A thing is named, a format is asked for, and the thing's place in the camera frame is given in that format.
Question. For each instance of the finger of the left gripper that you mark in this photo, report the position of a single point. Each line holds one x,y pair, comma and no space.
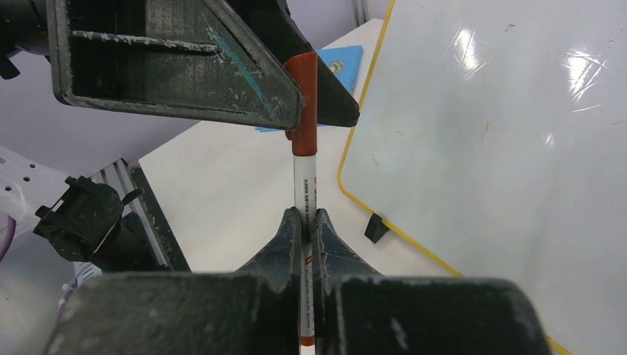
271,22
181,59

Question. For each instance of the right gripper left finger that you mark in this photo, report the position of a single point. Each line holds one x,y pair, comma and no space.
252,310

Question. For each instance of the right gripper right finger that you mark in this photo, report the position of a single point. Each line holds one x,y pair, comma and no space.
360,311

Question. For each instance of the brown capped whiteboard marker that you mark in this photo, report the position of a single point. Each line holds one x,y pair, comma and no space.
306,196

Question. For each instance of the yellow framed whiteboard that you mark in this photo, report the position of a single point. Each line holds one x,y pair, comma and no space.
492,136

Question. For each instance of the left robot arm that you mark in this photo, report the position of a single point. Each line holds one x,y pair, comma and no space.
81,219

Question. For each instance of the black whiteboard clip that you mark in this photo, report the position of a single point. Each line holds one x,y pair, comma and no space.
375,228

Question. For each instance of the blue cartoon print cloth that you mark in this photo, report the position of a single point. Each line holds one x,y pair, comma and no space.
337,76

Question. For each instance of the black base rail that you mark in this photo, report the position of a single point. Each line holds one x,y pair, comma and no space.
147,220

